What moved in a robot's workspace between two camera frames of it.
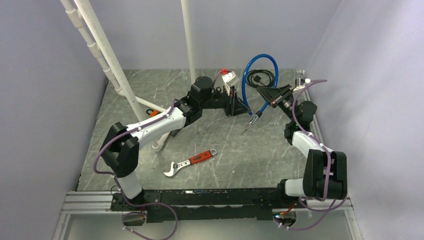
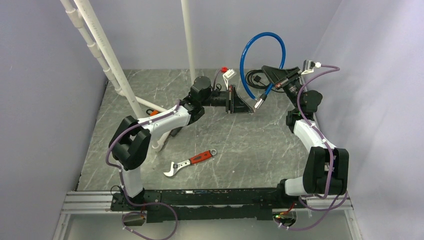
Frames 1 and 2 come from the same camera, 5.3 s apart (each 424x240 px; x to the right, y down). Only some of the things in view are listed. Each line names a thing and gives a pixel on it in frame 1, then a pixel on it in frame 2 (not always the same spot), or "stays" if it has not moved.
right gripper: x=275 y=95 to x=277 y=75
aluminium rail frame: x=83 y=202 stays
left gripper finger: x=239 y=107 stays
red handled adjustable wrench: x=211 y=152 stays
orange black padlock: x=153 y=113 stays
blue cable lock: x=254 y=118 to x=258 y=101
